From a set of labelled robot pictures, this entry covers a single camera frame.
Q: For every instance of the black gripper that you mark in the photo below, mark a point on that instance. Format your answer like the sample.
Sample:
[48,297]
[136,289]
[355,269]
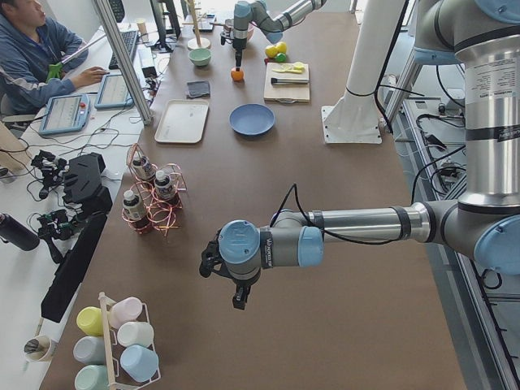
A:
[242,283]
[239,45]

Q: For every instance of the orange fruit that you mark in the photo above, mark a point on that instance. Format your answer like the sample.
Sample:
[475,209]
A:
[237,74]

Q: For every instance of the blue plate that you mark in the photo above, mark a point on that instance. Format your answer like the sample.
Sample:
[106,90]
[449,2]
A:
[252,119]

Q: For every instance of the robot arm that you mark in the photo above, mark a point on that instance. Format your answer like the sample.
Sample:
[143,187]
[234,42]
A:
[255,12]
[482,224]

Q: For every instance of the pink bowl with ice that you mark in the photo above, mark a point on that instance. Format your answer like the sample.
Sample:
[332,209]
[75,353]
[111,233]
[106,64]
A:
[228,28]

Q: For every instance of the lower yellow lemon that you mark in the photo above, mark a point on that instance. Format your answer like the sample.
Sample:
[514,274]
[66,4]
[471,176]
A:
[271,51]

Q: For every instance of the yellow lemon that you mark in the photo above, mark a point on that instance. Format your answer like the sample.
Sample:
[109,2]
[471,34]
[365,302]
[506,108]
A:
[281,47]
[271,51]

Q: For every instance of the green bowl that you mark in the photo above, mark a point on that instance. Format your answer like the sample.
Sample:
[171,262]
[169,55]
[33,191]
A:
[200,57]

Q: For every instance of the wooden cup stand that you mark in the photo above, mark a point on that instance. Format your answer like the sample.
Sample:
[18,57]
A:
[191,18]

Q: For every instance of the green lime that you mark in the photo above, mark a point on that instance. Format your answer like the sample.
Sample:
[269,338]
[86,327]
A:
[281,58]

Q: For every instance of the upper yellow lemon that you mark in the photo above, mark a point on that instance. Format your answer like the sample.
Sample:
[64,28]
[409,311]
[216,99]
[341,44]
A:
[281,47]

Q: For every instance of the steel rod black cap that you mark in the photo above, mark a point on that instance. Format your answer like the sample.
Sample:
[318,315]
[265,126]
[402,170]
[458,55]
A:
[288,81]

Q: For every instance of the grey cloth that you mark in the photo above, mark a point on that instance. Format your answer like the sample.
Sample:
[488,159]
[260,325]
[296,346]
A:
[198,89]

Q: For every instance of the yellow plastic knife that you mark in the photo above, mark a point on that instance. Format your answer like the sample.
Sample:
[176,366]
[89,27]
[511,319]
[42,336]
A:
[277,70]

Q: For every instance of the thick lemon half slice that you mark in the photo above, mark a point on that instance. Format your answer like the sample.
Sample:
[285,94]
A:
[298,66]

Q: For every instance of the wooden cutting board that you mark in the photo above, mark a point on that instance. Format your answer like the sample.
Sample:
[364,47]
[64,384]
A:
[286,93]

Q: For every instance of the cream rabbit tray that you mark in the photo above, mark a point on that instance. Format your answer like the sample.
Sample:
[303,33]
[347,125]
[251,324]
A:
[182,121]

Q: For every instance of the lower left tea bottle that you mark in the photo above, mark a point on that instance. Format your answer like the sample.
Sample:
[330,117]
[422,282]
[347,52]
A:
[164,187]

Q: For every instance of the tea bottle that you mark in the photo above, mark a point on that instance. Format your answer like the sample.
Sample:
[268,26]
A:
[143,168]
[164,187]
[135,213]

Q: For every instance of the lower right tea bottle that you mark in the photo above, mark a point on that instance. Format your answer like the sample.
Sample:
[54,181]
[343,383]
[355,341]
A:
[135,213]

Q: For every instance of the pink cup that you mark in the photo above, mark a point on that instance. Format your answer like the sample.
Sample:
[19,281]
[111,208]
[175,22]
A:
[127,310]

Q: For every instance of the white cup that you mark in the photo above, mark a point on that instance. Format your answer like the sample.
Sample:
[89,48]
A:
[136,333]

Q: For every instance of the top tea bottle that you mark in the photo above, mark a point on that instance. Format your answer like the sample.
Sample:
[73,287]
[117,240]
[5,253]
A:
[143,168]

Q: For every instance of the blue cup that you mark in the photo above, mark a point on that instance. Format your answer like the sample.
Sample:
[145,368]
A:
[139,362]

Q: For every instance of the white cup rack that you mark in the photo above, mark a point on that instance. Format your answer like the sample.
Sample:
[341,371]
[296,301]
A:
[117,377]

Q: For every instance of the far teach pendant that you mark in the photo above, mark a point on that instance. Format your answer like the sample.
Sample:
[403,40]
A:
[113,94]

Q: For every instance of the teach pendant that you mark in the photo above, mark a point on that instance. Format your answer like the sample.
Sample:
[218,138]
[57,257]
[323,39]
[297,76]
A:
[65,114]
[113,94]

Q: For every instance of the yellow cup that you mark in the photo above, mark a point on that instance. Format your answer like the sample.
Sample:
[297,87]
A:
[89,321]

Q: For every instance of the grey cup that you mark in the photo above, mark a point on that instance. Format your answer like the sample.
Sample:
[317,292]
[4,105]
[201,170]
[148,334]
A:
[90,350]

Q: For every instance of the green cup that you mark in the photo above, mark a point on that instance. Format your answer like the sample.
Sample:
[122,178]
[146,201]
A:
[92,377]

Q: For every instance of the near teach pendant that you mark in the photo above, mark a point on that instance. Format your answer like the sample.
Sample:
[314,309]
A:
[65,114]

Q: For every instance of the paper cup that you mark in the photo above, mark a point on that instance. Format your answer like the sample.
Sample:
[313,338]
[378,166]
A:
[39,349]

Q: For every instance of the black water bottle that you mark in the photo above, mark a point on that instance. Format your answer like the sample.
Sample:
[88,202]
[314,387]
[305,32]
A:
[17,234]

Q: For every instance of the seated person blue jacket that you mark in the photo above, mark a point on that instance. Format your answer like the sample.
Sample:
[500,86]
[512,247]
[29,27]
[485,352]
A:
[31,42]

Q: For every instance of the copper wire bottle rack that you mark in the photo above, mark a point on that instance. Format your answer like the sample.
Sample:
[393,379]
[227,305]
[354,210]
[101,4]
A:
[152,201]

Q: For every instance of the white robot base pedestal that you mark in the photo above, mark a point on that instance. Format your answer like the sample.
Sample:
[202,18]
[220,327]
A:
[354,119]

